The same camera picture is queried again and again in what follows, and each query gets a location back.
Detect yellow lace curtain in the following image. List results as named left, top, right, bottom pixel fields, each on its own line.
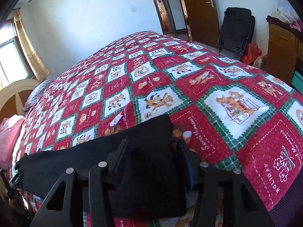
left=12, top=8, right=50, bottom=82

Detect cream wooden headboard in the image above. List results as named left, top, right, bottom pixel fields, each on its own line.
left=0, top=79, right=39, bottom=122

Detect wooden cabinet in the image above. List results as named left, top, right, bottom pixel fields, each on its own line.
left=265, top=16, right=302, bottom=92

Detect pink pillow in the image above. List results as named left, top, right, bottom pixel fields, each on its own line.
left=0, top=114, right=25, bottom=170

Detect window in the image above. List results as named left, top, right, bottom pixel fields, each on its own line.
left=0, top=19, right=34, bottom=89

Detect black folding chair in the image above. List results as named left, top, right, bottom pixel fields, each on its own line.
left=217, top=7, right=255, bottom=57

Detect brown wooden door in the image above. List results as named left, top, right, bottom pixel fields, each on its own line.
left=184, top=0, right=219, bottom=48

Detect striped grey pillow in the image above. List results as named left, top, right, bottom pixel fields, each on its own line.
left=22, top=79, right=53, bottom=112

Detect red patchwork bedspread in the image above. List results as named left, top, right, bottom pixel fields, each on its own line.
left=12, top=31, right=302, bottom=226

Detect red plastic bag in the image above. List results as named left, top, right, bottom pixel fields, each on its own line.
left=241, top=43, right=262, bottom=65

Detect black pants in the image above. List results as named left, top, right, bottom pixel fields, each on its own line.
left=15, top=114, right=187, bottom=220

